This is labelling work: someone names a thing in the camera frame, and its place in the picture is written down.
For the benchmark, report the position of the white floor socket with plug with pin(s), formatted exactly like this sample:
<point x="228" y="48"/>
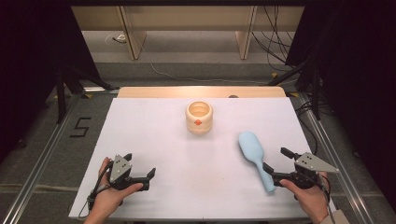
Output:
<point x="120" y="39"/>

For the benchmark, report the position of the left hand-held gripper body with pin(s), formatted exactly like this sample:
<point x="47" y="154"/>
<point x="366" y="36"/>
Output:
<point x="120" y="169"/>

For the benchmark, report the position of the wooden table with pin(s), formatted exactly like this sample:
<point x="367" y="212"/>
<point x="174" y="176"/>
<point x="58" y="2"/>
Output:
<point x="155" y="92"/>

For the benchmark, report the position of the dark curtain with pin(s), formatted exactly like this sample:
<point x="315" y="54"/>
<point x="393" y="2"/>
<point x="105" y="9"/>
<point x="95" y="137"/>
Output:
<point x="358" y="62"/>
<point x="28" y="62"/>

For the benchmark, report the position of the person's right hand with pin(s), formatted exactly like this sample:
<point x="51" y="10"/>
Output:
<point x="311" y="200"/>

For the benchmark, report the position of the beige wooden desk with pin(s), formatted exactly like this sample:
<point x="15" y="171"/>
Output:
<point x="186" y="17"/>

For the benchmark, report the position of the person's left hand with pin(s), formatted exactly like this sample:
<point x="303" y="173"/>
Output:
<point x="106" y="196"/>

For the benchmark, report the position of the white table board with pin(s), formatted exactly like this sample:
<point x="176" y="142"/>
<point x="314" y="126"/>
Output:
<point x="186" y="174"/>

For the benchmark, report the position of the aluminium floor rail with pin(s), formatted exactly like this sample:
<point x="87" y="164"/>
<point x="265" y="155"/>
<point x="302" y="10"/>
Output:
<point x="339" y="174"/>
<point x="37" y="174"/>

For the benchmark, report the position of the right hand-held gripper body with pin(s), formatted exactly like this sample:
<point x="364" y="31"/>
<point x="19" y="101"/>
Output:
<point x="311" y="161"/>

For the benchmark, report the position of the cream ceramic cup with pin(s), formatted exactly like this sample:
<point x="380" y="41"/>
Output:
<point x="199" y="123"/>

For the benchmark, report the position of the light blue hairbrush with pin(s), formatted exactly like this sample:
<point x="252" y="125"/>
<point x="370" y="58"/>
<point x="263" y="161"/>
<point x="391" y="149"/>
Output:
<point x="252" y="146"/>

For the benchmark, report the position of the black tripod stand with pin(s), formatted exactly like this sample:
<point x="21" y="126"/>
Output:
<point x="316" y="93"/>
<point x="60" y="93"/>

